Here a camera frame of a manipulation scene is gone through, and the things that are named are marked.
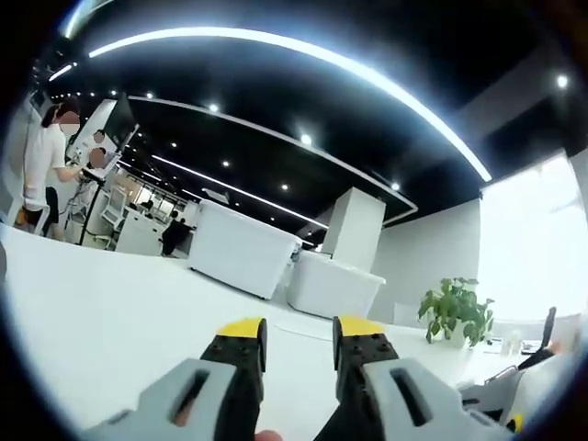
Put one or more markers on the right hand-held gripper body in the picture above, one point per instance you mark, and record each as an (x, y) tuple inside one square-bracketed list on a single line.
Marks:
[(546, 386)]

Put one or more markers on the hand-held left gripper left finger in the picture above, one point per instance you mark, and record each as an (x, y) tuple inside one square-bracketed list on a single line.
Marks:
[(156, 404)]

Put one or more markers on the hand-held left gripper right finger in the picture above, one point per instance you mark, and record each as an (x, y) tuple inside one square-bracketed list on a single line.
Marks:
[(445, 409)]

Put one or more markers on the white desk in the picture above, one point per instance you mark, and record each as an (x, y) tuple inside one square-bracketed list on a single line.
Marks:
[(115, 312)]

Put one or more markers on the person's left hand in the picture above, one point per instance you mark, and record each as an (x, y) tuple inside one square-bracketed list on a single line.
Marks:
[(267, 436)]

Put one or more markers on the potted green plant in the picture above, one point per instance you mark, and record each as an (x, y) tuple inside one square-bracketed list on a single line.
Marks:
[(455, 308)]

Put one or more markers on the window with white blinds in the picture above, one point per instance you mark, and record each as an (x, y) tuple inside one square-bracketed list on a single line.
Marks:
[(519, 239)]

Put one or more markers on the white storage bin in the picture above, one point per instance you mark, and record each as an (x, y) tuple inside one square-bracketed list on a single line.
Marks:
[(243, 248), (335, 289)]

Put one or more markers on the white cabinet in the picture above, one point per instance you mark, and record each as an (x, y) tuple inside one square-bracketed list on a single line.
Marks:
[(138, 234)]

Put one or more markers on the white office chair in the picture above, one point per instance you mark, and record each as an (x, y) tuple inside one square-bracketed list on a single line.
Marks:
[(112, 206)]

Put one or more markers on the black monitor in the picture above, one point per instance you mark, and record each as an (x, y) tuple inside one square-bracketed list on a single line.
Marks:
[(120, 121)]

